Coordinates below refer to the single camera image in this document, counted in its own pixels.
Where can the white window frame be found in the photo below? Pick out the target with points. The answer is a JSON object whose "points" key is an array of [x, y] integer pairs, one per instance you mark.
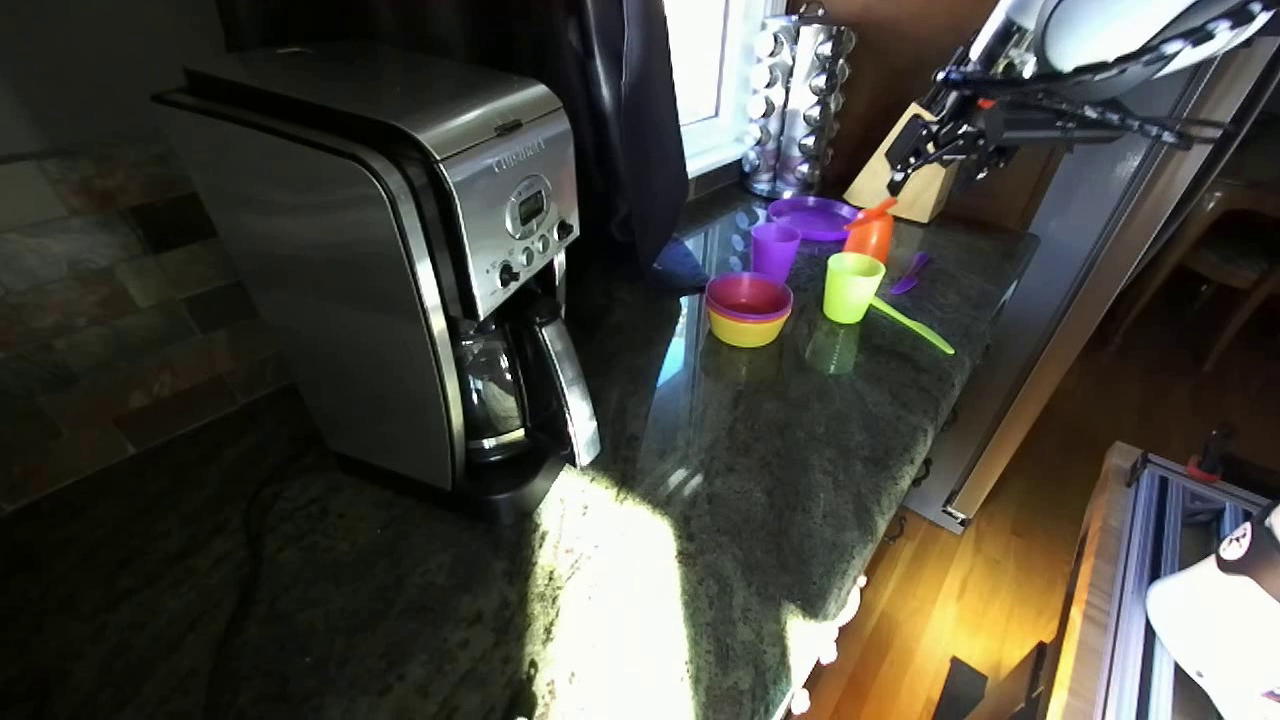
{"points": [[704, 81]]}

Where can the purple plastic knife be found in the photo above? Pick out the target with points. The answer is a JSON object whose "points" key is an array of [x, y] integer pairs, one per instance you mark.
{"points": [[910, 278]]}

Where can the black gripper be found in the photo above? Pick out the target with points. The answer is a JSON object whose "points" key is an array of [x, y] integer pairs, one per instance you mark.
{"points": [[975, 125]]}

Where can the stainless steel coffee maker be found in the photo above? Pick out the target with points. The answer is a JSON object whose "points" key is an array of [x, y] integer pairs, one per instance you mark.
{"points": [[386, 255]]}

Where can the purple plastic bowl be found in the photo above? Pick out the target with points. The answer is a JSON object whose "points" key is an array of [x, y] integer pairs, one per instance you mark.
{"points": [[814, 218]]}

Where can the wooden chair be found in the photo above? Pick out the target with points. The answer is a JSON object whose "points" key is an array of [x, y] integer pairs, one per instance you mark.
{"points": [[1232, 274]]}

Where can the yellow-green plastic cup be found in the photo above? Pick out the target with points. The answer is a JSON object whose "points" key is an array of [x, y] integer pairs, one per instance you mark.
{"points": [[851, 289]]}

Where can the steel spice jar rack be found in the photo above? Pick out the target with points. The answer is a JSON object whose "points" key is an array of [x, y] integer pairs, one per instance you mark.
{"points": [[799, 103]]}

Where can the stainless steel appliance front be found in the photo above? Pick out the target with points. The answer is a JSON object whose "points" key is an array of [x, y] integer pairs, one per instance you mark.
{"points": [[1094, 332]]}

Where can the wooden knife block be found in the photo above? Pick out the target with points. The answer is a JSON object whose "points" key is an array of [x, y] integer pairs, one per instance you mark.
{"points": [[920, 193]]}

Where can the purple plastic cup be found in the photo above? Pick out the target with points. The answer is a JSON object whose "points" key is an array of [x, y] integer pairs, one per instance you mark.
{"points": [[774, 250]]}

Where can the metal framed cart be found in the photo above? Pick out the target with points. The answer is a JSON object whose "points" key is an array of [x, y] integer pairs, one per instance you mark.
{"points": [[1107, 603]]}

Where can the yellow-green plastic knife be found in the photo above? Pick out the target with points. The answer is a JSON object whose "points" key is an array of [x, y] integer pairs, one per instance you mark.
{"points": [[920, 330]]}

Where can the yellow plastic bowl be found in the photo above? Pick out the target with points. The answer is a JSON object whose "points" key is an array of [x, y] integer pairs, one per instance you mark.
{"points": [[746, 332]]}

